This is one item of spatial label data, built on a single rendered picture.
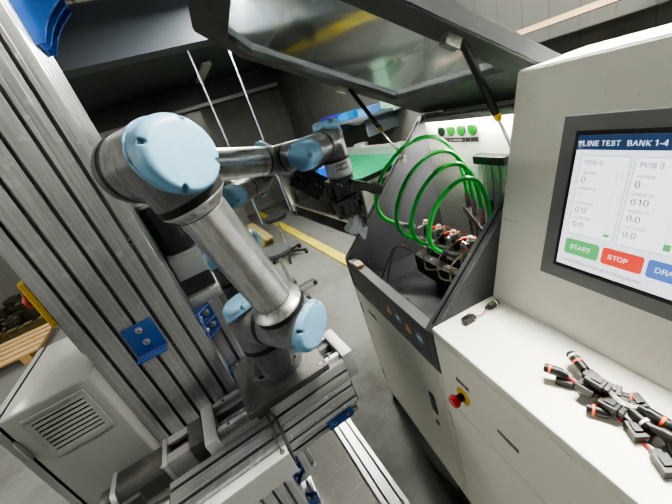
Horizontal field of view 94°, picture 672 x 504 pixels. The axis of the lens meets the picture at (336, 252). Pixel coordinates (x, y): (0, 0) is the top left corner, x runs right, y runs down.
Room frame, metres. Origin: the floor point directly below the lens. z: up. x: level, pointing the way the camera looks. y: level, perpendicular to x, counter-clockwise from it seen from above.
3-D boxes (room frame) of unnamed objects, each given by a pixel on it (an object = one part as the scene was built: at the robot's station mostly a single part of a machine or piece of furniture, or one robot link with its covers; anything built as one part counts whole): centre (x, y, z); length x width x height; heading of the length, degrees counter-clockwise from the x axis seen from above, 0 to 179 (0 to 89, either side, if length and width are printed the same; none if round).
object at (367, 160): (4.67, -0.38, 0.52); 2.95 x 1.13 x 1.04; 21
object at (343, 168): (0.91, -0.08, 1.45); 0.08 x 0.08 x 0.05
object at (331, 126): (0.91, -0.08, 1.52); 0.09 x 0.08 x 0.11; 142
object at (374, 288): (1.04, -0.13, 0.87); 0.62 x 0.04 x 0.16; 13
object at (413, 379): (1.04, -0.11, 0.44); 0.65 x 0.02 x 0.68; 13
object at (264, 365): (0.69, 0.25, 1.09); 0.15 x 0.15 x 0.10
